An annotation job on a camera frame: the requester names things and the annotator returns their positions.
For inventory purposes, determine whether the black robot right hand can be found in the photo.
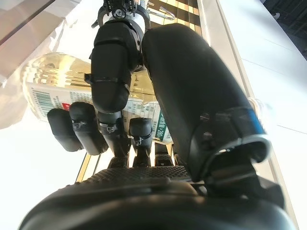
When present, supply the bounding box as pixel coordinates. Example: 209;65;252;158
19;23;299;230

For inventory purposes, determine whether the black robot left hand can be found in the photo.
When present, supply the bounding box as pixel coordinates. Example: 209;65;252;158
47;20;145;156

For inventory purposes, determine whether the yellow tea bottle white cap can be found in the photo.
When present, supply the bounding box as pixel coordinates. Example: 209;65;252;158
23;52;175;145

